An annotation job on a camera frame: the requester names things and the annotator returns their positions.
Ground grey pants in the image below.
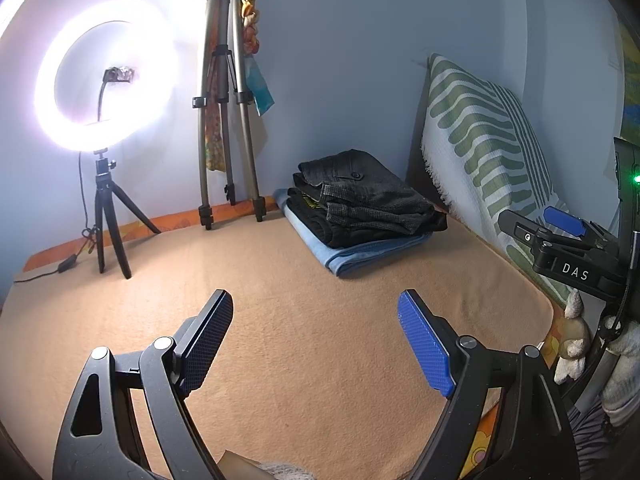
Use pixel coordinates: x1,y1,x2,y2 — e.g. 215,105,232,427
292,150,448,247

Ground right white gloved hand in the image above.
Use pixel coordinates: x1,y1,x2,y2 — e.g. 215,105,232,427
552,288,640,426

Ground black phone on gripper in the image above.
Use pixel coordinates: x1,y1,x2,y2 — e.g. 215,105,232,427
614,138,640,243

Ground green striped white pillow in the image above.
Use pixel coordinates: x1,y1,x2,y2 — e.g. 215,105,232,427
421,53,570,304

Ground light blue folded towel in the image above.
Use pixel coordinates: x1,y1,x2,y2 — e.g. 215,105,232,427
273,188,432,278

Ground small black tripod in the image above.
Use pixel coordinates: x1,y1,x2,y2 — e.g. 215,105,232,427
94,148,160,280

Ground black and yellow folded garment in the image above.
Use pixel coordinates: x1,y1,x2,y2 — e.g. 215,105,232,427
286,188,352,249

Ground orange patterned hanging cloth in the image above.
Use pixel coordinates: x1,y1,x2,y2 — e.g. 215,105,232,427
203,0,264,174

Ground teal hanging cloth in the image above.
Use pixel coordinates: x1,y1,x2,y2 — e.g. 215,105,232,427
244,55,274,116

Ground tall grey tripod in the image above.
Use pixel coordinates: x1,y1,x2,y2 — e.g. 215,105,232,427
192,0,267,231

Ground black ring light cable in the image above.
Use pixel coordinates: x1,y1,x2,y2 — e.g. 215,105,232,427
12,152,101,285

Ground bright ring light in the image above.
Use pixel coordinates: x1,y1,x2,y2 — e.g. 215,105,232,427
32,0,204,153

